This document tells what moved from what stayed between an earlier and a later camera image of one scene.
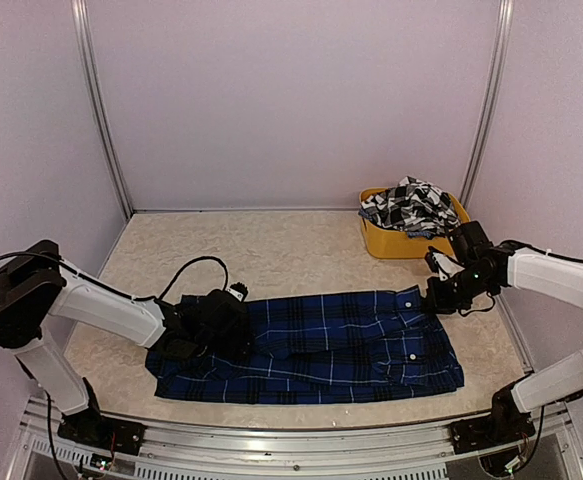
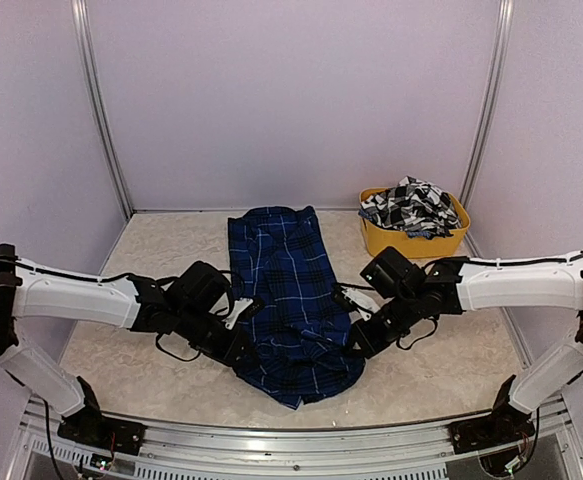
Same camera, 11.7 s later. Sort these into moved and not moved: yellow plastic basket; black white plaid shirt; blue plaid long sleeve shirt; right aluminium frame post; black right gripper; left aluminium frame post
Moved: black right gripper; blue plaid long sleeve shirt
Not moved: right aluminium frame post; left aluminium frame post; yellow plastic basket; black white plaid shirt
